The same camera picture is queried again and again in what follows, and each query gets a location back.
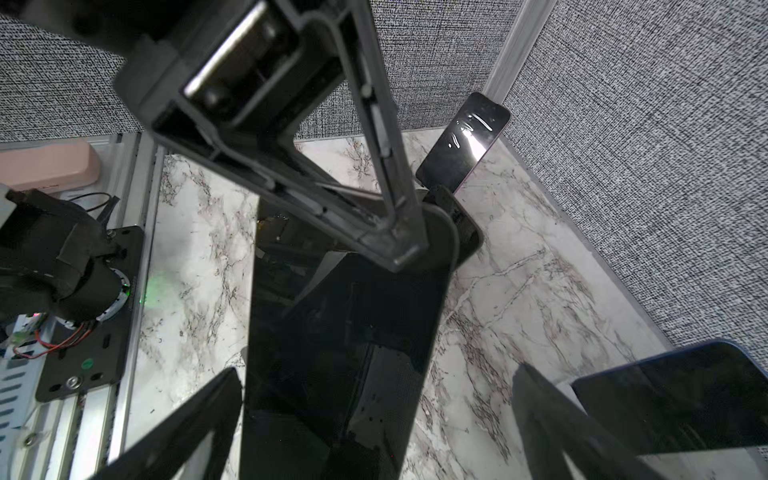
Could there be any front-left grey round stand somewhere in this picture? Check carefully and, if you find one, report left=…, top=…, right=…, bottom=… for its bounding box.
left=424, top=185, right=484, bottom=269

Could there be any white vented cable tray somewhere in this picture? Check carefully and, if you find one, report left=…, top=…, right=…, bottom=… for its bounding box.
left=1, top=358, right=41, bottom=479

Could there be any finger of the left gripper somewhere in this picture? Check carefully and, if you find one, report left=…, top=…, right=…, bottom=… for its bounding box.
left=114, top=1, right=428, bottom=271

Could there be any phone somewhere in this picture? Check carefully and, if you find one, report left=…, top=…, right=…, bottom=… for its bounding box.
left=239, top=201, right=459, bottom=479
left=415, top=92, right=511, bottom=192
left=572, top=339, right=767, bottom=455

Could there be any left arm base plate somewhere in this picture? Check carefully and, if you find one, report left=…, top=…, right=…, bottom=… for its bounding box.
left=35, top=226, right=145, bottom=403

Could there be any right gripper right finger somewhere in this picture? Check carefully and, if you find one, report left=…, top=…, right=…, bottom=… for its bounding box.
left=511, top=363, right=662, bottom=479

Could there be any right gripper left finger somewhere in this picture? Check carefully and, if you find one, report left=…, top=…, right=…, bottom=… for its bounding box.
left=93, top=367, right=242, bottom=479

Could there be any pink box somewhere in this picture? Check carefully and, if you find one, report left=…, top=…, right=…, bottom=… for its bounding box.
left=1, top=141, right=101, bottom=193

